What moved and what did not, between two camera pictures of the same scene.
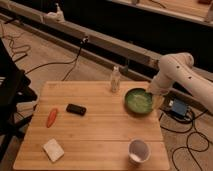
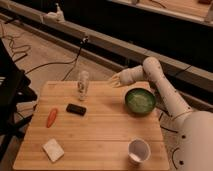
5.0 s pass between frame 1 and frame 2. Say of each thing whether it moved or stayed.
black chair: stayed
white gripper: moved
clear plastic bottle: moved
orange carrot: stayed
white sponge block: stayed
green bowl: stayed
